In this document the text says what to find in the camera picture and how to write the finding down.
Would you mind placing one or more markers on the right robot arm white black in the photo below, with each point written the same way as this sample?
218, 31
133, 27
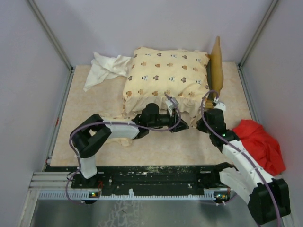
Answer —
267, 197

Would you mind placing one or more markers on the cream animal print cushion cover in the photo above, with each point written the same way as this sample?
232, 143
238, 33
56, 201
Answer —
154, 74

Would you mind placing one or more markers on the right aluminium frame post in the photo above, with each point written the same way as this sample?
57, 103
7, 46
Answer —
267, 16

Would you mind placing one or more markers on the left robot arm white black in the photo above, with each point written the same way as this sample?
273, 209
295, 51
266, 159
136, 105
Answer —
87, 139

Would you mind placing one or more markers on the white cloth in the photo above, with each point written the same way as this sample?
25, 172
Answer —
104, 68

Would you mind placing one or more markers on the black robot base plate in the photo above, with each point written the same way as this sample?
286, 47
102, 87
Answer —
153, 180

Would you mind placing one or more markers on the red cloth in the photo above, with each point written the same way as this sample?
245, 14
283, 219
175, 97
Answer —
261, 146

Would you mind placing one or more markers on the aluminium frame post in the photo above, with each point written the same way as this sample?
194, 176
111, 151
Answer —
267, 16
49, 33

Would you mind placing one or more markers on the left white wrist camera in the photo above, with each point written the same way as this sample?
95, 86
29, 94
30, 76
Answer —
171, 103

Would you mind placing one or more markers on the wooden pet bed frame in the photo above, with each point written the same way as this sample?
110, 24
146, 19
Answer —
214, 68

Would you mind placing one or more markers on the left aluminium frame post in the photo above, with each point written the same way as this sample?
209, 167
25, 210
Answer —
49, 33

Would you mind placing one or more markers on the small cream print pillow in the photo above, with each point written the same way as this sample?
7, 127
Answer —
125, 142

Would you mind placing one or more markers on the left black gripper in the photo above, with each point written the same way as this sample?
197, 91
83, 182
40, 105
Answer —
182, 126

